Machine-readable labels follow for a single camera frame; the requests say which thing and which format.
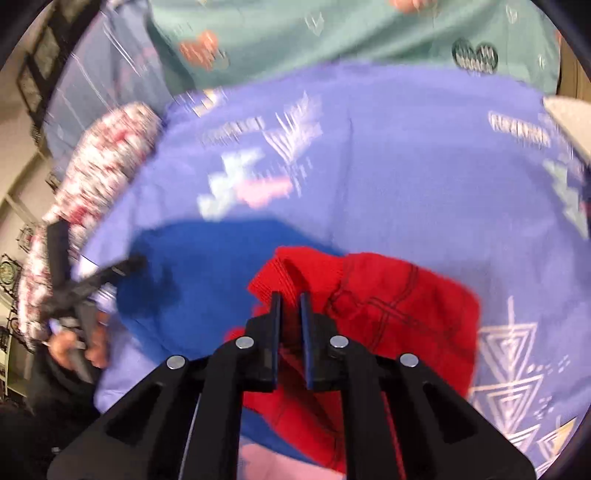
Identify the blue-grey plaid pillow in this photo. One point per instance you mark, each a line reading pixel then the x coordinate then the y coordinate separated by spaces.
pixel 92 83

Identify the purple printed bed sheet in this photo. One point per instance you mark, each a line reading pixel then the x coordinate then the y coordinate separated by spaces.
pixel 392 184

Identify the blue and red pants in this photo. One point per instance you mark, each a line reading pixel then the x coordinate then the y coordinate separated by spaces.
pixel 392 300

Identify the wooden bed frame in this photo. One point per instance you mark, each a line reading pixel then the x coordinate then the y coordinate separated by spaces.
pixel 575 64

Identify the black framed wall pictures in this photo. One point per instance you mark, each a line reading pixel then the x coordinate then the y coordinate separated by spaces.
pixel 41 69

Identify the white textured pillow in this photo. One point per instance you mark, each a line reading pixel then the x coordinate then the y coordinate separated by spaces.
pixel 570 120

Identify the floral bolster pillow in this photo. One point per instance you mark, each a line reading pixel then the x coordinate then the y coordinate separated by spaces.
pixel 101 157

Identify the person's left hand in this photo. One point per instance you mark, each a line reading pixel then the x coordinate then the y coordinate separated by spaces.
pixel 69 350

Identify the green heart print blanket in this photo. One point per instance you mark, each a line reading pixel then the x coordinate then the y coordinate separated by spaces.
pixel 323 37

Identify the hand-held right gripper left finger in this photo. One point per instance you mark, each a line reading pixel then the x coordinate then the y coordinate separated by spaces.
pixel 275 332

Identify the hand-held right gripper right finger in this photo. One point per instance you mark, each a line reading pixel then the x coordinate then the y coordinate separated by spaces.
pixel 306 341

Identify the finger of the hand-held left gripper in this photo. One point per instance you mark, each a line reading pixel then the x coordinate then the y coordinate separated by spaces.
pixel 56 258
pixel 115 271

